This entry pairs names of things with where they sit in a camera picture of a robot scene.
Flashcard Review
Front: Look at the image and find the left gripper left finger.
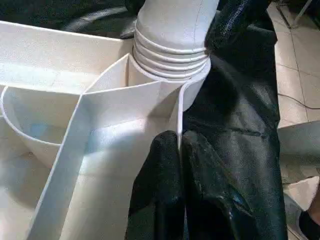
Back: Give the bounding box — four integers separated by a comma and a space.
125, 131, 184, 240

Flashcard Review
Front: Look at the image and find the white plastic table top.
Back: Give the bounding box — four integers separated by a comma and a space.
0, 20, 212, 240

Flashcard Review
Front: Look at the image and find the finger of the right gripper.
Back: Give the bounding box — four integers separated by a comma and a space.
205, 0, 274, 52

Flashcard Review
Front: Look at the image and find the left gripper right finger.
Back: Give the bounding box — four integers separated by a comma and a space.
181, 131, 261, 240

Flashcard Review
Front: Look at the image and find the white plastic table leg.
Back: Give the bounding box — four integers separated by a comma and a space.
132, 0, 221, 82

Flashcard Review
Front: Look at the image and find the black work mat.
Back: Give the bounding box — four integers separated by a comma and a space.
0, 0, 290, 240

